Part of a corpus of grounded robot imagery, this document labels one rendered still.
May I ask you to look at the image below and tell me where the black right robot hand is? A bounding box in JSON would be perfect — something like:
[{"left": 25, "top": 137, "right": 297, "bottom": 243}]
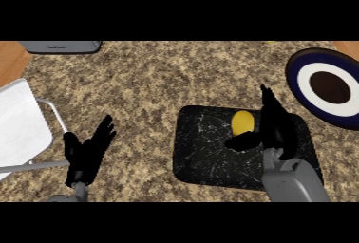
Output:
[{"left": 225, "top": 84, "right": 298, "bottom": 160}]

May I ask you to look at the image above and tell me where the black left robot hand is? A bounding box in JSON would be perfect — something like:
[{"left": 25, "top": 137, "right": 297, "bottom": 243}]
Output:
[{"left": 62, "top": 114, "right": 118, "bottom": 189}]

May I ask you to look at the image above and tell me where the yellow lemon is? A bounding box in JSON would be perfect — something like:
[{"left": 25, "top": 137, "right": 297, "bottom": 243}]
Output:
[{"left": 232, "top": 109, "right": 257, "bottom": 137}]

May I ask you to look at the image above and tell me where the black marble tray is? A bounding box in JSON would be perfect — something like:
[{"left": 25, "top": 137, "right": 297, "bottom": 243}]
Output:
[{"left": 171, "top": 104, "right": 325, "bottom": 192}]

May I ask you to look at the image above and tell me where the navy white brown plate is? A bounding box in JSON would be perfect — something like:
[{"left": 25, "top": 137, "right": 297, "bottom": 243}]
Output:
[{"left": 285, "top": 47, "right": 359, "bottom": 131}]

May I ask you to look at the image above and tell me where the white appliance with grey handle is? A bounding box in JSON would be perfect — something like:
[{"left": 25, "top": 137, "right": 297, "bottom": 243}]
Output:
[{"left": 0, "top": 78, "right": 71, "bottom": 182}]

